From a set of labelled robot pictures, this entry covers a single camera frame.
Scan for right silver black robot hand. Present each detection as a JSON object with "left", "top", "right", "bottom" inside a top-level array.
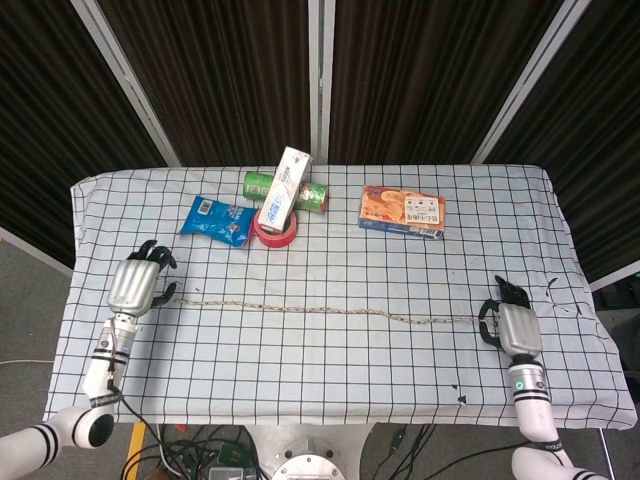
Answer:
[{"left": 477, "top": 274, "right": 544, "bottom": 357}]

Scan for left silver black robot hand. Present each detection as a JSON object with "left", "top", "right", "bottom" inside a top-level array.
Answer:
[{"left": 106, "top": 239, "right": 180, "bottom": 317}]

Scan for beige braided rope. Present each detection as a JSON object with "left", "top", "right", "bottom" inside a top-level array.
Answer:
[{"left": 173, "top": 297, "right": 501, "bottom": 326}]

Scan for blue snack bag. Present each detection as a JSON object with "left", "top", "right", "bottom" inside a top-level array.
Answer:
[{"left": 178, "top": 194, "right": 259, "bottom": 249}]

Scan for red tape roll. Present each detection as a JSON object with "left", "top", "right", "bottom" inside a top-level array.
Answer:
[{"left": 252, "top": 207, "right": 300, "bottom": 249}]

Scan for orange blue biscuit box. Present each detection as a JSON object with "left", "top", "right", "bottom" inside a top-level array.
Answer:
[{"left": 357, "top": 184, "right": 448, "bottom": 241}]

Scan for white toothpaste box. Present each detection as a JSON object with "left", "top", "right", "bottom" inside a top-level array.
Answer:
[{"left": 259, "top": 145, "right": 315, "bottom": 234}]

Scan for dark ribbed partition panel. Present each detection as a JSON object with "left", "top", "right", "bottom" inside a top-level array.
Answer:
[
  {"left": 0, "top": 0, "right": 169, "bottom": 269},
  {"left": 97, "top": 0, "right": 311, "bottom": 166},
  {"left": 329, "top": 0, "right": 566, "bottom": 165},
  {"left": 487, "top": 0, "right": 640, "bottom": 284}
]

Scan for white black checkered tablecloth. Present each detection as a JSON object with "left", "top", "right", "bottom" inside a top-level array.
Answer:
[{"left": 42, "top": 162, "right": 639, "bottom": 431}]

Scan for green cylindrical snack can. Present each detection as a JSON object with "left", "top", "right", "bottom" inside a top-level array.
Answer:
[{"left": 243, "top": 170, "right": 330, "bottom": 214}]

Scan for grey partition base rail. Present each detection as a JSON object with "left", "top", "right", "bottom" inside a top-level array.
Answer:
[
  {"left": 0, "top": 225, "right": 74, "bottom": 277},
  {"left": 589, "top": 272, "right": 640, "bottom": 292}
]

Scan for black floor cables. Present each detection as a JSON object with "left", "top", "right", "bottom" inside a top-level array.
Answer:
[{"left": 384, "top": 424, "right": 516, "bottom": 480}]

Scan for thick white floor cable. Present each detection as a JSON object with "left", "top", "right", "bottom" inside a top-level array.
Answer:
[{"left": 155, "top": 423, "right": 184, "bottom": 476}]

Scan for black floor cable tangle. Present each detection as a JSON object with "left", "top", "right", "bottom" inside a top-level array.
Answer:
[{"left": 122, "top": 424, "right": 256, "bottom": 480}]

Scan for grey partition frame post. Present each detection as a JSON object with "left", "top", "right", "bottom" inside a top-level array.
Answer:
[
  {"left": 69, "top": 0, "right": 182, "bottom": 167},
  {"left": 469, "top": 0, "right": 592, "bottom": 165},
  {"left": 307, "top": 0, "right": 337, "bottom": 166}
]

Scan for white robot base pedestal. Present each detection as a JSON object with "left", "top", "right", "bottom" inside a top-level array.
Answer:
[{"left": 249, "top": 424, "right": 376, "bottom": 480}]

